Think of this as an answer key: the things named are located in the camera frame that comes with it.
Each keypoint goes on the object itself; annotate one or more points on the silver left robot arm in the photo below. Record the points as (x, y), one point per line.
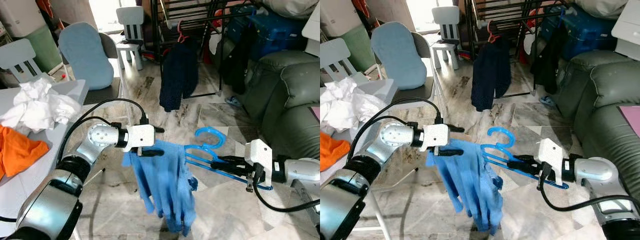
(350, 200)
(50, 200)

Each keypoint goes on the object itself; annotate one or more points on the white child chair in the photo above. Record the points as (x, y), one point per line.
(131, 20)
(445, 20)

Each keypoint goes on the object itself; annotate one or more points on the blue slipper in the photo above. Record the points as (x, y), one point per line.
(233, 101)
(547, 101)

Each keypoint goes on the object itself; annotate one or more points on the black metal drying rack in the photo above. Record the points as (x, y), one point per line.
(156, 35)
(469, 35)

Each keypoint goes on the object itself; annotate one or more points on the orange shirt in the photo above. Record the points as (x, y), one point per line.
(20, 150)
(332, 150)

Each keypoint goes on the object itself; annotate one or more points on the blue suitcase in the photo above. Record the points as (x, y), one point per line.
(590, 35)
(280, 35)

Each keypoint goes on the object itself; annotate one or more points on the blue cloth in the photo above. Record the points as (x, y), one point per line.
(165, 190)
(470, 190)

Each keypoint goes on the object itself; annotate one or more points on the light blue cushion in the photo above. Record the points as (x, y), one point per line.
(87, 55)
(400, 55)

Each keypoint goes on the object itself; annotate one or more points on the pale blue folding table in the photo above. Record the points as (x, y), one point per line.
(382, 92)
(30, 190)

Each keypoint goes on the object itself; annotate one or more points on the navy garment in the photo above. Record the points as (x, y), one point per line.
(177, 75)
(490, 75)

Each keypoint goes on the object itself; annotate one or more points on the black hanging garment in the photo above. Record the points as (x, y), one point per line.
(237, 55)
(547, 55)

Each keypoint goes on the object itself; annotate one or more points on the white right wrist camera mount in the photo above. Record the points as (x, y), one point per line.
(552, 155)
(260, 157)

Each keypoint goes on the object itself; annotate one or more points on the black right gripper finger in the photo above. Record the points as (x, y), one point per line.
(522, 169)
(230, 169)
(517, 159)
(222, 159)

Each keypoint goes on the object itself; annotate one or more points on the green leather sofa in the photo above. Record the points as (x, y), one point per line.
(285, 90)
(600, 90)

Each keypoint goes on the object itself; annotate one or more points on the pink hanger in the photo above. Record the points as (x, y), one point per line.
(494, 35)
(182, 35)

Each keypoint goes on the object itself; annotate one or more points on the pink book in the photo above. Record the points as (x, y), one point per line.
(316, 112)
(631, 120)

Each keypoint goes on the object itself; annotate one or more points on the white appliance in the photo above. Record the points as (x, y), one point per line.
(20, 17)
(340, 17)

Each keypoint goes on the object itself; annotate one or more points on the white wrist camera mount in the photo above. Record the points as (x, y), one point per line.
(260, 157)
(552, 155)
(140, 137)
(434, 136)

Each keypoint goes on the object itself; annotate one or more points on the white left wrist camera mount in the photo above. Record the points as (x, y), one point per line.
(140, 137)
(434, 136)

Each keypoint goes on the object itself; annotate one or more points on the white crumpled cloth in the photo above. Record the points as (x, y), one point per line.
(350, 107)
(40, 107)

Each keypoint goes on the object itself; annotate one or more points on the white box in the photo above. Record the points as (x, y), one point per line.
(627, 30)
(312, 30)

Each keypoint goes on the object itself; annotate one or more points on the white pillow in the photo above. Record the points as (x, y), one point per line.
(290, 7)
(600, 7)

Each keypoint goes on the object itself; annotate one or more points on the green plastic bin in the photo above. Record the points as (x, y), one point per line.
(357, 47)
(45, 50)

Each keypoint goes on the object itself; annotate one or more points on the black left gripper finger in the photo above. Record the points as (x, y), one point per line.
(156, 129)
(455, 128)
(450, 152)
(152, 152)

